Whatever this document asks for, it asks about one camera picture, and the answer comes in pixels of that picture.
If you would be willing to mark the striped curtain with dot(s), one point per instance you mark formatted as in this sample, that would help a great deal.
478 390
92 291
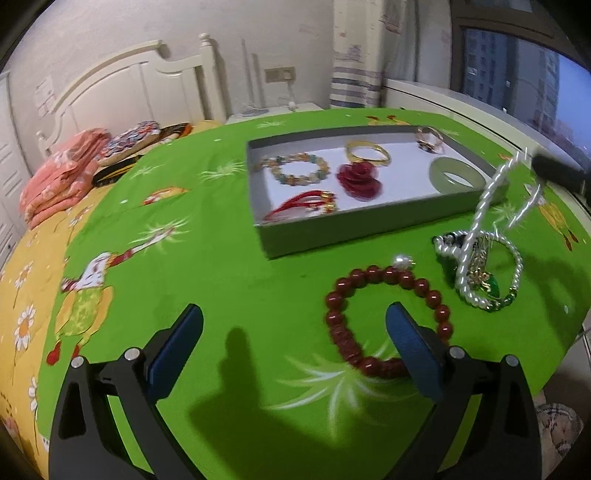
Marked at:
360 60

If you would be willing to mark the black jewelry piece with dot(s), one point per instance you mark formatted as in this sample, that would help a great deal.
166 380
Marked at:
455 240

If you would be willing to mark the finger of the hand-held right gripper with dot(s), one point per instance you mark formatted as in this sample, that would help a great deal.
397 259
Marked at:
563 173

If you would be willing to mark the white nightstand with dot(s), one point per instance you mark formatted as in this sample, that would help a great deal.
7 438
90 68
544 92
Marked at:
268 115

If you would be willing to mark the white wardrobe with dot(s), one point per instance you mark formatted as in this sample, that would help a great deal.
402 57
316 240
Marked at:
7 184

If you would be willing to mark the beige plaid blanket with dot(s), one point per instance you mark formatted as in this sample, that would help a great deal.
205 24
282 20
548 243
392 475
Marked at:
558 429

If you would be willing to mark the gold bangle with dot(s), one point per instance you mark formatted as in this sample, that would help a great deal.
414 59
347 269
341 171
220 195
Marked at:
353 152

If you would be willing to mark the pearl earring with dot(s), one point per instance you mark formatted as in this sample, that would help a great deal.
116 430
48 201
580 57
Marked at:
401 262

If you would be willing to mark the grey shallow box tray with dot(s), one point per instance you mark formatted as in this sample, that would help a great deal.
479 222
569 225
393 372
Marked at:
323 230

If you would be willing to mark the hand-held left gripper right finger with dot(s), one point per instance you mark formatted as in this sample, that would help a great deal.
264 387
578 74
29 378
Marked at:
415 350

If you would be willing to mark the white slim table lamp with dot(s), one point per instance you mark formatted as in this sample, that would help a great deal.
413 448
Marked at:
255 110

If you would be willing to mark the patterned round pillow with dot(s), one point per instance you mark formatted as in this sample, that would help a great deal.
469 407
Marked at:
129 138

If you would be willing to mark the green cartoon print cloth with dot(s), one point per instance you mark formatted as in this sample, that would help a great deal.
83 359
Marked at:
231 286

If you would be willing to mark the white wooden bed headboard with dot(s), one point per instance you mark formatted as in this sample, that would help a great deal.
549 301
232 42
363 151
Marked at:
129 83

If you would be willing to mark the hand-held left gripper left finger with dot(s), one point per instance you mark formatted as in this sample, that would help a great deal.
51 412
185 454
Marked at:
178 346

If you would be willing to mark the wall socket panel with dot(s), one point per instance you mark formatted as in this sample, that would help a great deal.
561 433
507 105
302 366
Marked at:
279 74

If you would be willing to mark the pale green jade bangle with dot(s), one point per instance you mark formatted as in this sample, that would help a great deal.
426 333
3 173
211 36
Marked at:
436 173

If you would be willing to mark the white power adapter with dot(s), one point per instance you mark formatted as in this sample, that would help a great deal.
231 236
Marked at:
292 105

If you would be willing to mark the white windowsill cabinet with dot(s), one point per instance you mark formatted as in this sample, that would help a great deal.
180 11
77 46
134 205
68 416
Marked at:
438 92

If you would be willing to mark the dark framed window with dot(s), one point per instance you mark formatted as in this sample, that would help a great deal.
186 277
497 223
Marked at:
508 69

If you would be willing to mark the folded pink floral blanket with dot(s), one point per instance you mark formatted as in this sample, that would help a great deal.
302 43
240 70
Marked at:
55 180

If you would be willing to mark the red rose brooch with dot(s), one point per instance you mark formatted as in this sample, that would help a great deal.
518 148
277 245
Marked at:
360 182

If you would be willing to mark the yellow daisy print bedsheet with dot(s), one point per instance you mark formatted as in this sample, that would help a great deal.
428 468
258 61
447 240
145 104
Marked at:
27 286

